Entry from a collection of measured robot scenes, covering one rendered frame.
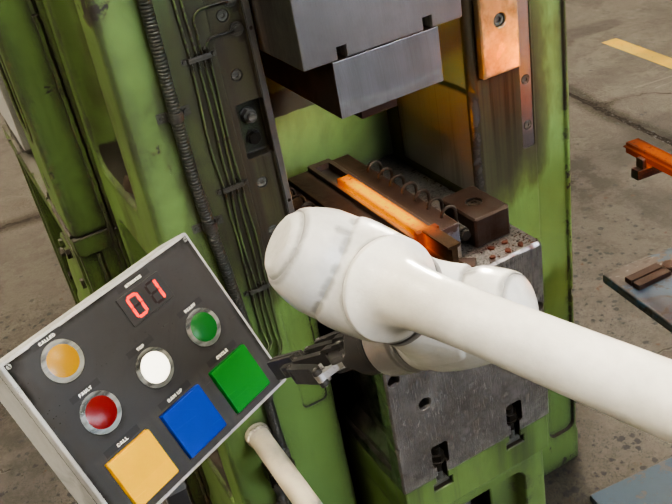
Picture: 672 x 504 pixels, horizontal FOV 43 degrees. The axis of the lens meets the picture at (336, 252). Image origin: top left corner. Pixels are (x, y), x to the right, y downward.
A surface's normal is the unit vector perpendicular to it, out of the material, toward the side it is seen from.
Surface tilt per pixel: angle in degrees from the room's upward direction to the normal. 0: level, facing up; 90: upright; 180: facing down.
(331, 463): 90
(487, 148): 90
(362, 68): 90
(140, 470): 60
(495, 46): 90
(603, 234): 0
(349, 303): 72
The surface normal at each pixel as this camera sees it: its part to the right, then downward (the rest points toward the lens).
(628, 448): -0.16, -0.84
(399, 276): -0.52, -0.60
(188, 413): 0.61, -0.25
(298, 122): 0.48, 0.39
